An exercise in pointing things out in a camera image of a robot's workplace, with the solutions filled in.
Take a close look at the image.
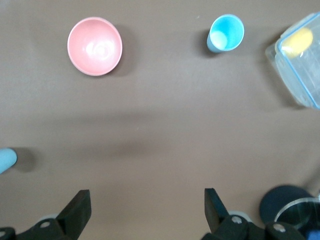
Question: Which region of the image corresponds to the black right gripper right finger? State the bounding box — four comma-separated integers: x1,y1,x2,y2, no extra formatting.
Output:
202,187,305,240

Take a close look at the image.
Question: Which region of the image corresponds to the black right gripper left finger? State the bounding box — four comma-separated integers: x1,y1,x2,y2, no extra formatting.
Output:
0,189,92,240

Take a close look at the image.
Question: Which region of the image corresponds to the light blue plastic cup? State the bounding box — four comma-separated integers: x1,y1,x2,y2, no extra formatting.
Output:
206,13,246,54
0,147,19,175

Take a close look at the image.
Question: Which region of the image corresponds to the black cylindrical utensil holder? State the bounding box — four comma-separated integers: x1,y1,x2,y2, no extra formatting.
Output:
259,184,320,240

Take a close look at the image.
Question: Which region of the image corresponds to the clear plastic food container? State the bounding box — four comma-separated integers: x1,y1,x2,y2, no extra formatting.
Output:
264,11,320,110

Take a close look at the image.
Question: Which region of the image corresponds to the pink bowl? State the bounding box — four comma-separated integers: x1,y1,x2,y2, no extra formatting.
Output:
67,16,124,76

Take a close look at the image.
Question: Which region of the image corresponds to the yellow round food piece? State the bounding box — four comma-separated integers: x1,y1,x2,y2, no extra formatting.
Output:
281,27,314,57

